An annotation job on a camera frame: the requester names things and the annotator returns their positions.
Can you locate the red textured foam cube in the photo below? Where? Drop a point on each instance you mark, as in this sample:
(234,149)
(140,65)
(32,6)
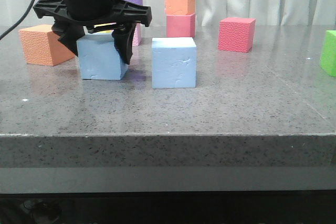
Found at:
(236,34)

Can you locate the orange textured foam cube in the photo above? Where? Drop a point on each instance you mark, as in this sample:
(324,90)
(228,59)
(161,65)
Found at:
(41,46)

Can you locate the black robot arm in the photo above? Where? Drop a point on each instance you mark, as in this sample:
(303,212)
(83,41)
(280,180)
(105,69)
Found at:
(83,9)

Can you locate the light blue foam cube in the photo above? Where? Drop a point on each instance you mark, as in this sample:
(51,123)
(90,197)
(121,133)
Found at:
(98,58)

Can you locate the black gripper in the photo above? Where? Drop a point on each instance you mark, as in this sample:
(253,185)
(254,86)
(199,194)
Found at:
(70,29)

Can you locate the yellow foam cube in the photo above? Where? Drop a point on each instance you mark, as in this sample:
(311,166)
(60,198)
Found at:
(103,28)

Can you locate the pink foam cube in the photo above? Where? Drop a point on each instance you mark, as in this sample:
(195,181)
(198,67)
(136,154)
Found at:
(137,35)

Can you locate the green foam cube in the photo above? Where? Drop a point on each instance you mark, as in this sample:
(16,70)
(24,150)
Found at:
(327,59)

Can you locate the pink-red foam cube under orange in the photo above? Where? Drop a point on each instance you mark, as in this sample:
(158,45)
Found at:
(180,25)

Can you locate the light blue foam cube base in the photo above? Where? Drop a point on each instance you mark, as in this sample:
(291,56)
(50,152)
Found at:
(174,62)

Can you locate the orange foam cube stacked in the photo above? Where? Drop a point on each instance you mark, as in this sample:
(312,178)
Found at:
(179,7)

